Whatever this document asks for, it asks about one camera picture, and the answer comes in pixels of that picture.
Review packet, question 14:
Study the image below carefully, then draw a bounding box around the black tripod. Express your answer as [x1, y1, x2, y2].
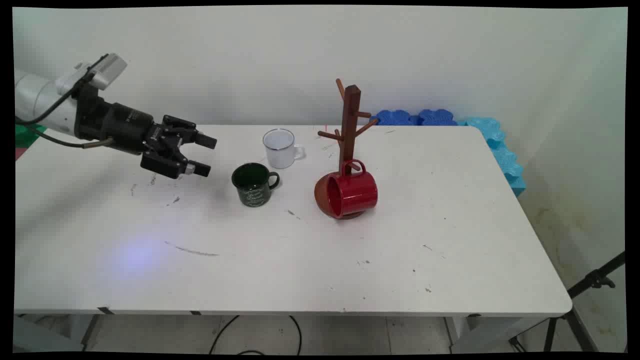
[510, 250, 627, 353]

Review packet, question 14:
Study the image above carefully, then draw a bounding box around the green floor mat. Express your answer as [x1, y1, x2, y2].
[15, 124, 48, 149]

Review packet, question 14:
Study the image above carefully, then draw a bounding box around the red enamel mug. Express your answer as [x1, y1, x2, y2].
[326, 159, 379, 219]

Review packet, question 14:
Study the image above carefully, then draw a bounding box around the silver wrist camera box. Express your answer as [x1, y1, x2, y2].
[56, 53, 128, 96]

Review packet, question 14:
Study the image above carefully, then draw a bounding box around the brown wooden mug tree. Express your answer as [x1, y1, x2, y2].
[314, 78, 379, 221]

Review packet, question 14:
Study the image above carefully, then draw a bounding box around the white enamel mug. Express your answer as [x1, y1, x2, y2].
[262, 128, 306, 170]

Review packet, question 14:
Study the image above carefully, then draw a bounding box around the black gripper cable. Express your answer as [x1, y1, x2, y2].
[25, 125, 115, 150]

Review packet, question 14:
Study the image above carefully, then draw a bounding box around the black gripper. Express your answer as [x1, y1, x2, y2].
[75, 82, 218, 180]

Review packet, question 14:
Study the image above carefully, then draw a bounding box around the light blue foam mat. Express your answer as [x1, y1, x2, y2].
[457, 116, 527, 198]

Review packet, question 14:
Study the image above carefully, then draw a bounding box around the black floor cable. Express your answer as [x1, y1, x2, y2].
[209, 315, 303, 356]

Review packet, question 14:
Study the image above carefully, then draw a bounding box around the dark green enamel mug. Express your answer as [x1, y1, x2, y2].
[231, 162, 281, 207]

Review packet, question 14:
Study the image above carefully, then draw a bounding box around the black camera cable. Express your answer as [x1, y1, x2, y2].
[15, 70, 97, 125]

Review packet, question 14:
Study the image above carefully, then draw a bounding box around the dark blue foam mat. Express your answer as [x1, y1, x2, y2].
[370, 110, 419, 126]
[418, 108, 459, 126]

